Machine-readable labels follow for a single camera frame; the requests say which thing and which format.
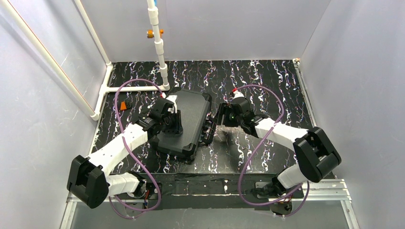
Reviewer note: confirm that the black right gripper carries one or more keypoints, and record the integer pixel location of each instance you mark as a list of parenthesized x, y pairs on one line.
[(219, 114)]

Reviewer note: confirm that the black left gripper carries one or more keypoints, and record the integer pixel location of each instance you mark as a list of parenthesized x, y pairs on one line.
[(172, 121)]

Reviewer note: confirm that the black poker set case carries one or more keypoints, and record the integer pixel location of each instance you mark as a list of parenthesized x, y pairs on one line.
[(194, 107)]

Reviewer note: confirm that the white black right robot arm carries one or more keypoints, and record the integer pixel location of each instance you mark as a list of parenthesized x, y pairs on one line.
[(316, 155)]

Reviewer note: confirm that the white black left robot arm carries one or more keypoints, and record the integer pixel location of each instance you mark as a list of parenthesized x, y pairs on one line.
[(90, 177)]

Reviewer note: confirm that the small orange black object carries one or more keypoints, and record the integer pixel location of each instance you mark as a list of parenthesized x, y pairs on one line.
[(124, 105)]

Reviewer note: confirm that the white pvc pipe pole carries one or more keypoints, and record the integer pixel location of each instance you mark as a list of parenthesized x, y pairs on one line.
[(158, 41)]

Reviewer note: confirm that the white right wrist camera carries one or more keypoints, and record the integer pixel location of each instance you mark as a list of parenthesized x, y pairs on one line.
[(237, 94)]

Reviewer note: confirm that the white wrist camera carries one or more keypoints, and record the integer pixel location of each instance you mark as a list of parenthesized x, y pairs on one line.
[(173, 108), (237, 94)]

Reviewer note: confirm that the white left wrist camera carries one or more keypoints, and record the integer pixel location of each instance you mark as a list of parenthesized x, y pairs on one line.
[(173, 108)]

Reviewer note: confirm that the aluminium rail frame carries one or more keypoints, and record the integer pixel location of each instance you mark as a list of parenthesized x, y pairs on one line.
[(210, 180)]

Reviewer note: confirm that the white pipe frame left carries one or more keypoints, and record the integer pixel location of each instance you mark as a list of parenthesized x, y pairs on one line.
[(60, 44)]

